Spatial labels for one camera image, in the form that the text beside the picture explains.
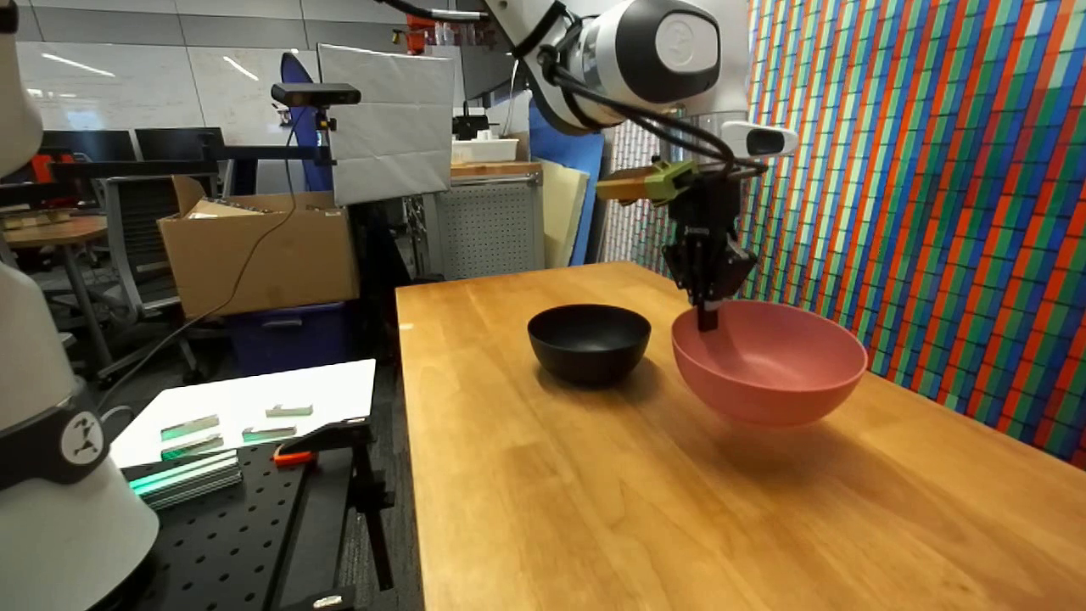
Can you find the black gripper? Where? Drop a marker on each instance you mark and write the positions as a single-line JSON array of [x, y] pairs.
[[703, 252]]

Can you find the pink plastic bowl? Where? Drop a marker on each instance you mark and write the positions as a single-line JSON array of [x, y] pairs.
[[767, 364]]

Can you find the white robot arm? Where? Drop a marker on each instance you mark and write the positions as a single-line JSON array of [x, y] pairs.
[[671, 64]]

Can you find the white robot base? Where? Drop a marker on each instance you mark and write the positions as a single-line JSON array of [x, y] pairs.
[[69, 524]]

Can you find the black bowl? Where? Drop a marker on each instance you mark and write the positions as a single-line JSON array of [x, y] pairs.
[[587, 343]]

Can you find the white panel board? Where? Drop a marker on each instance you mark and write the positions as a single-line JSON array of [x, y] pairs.
[[399, 137]]

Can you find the blue storage bin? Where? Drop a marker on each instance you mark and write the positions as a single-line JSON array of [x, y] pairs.
[[291, 338]]

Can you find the cardboard box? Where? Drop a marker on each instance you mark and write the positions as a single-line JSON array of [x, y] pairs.
[[255, 252]]

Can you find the black perforated board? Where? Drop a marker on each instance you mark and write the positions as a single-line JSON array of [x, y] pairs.
[[264, 545]]

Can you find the white paper sheet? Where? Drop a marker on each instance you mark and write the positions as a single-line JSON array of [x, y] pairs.
[[291, 398]]

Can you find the round wooden table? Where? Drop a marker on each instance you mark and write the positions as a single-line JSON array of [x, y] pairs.
[[69, 236]]

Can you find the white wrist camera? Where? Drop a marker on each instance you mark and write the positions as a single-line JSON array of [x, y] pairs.
[[757, 141]]

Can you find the orange handled clamp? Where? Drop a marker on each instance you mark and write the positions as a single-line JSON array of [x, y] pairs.
[[324, 438]]

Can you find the black camera on stand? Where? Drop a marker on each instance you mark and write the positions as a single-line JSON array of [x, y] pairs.
[[315, 92]]

